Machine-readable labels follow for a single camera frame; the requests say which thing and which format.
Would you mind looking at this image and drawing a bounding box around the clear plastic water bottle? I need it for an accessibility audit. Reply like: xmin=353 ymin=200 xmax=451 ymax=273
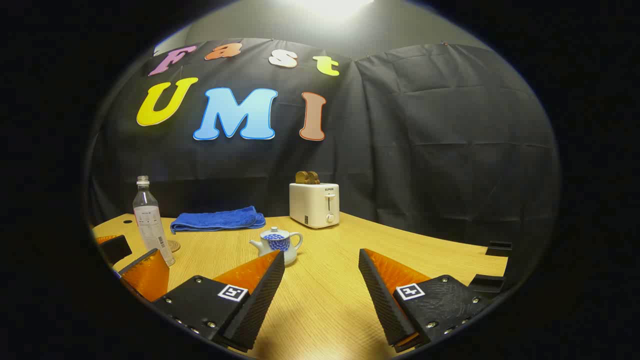
xmin=132 ymin=175 xmax=176 ymax=267

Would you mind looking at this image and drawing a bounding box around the white toaster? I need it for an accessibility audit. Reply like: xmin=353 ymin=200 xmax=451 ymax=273
xmin=289 ymin=182 xmax=341 ymax=230

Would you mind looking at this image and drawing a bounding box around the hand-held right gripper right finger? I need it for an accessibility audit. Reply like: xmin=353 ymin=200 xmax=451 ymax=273
xmin=358 ymin=248 xmax=495 ymax=353

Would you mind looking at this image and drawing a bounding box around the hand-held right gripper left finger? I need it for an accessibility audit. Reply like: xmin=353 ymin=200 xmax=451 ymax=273
xmin=152 ymin=250 xmax=286 ymax=351

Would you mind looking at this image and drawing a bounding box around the white blue patterned teacup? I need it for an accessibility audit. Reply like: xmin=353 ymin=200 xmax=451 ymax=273
xmin=249 ymin=235 xmax=304 ymax=266

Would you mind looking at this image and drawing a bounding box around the folded blue towel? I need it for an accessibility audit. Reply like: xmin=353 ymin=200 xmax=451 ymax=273
xmin=170 ymin=205 xmax=266 ymax=235

